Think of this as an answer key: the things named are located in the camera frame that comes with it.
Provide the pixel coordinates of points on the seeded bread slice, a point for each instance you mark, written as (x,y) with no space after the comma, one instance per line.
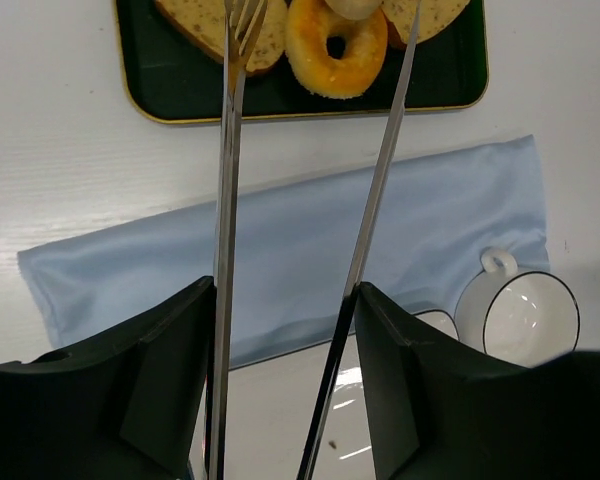
(202,23)
(435,16)

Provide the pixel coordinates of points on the pale round bun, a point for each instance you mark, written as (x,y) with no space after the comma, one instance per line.
(354,10)

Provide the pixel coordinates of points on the seeded bread slice left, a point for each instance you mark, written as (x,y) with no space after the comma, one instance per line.
(202,23)

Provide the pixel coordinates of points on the stainless steel tongs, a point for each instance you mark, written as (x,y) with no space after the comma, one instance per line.
(242,25)

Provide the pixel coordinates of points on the white two-handled bowl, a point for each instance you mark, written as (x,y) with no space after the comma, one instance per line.
(516,314)

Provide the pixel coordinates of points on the dark green serving tray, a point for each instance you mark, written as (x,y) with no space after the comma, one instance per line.
(171,81)

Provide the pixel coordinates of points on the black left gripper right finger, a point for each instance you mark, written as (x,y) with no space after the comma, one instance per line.
(438,409)

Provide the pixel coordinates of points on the white rectangular plate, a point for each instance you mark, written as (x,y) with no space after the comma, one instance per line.
(270,405)

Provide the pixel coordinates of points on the seeded bread slice right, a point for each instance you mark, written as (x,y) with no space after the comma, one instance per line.
(435,16)

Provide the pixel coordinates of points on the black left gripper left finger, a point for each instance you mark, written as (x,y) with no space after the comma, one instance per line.
(121,404)

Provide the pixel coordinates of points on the yellow glazed donut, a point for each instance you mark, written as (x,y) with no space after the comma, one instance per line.
(332,56)

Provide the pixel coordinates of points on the light blue cloth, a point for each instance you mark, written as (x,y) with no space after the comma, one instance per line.
(294,246)

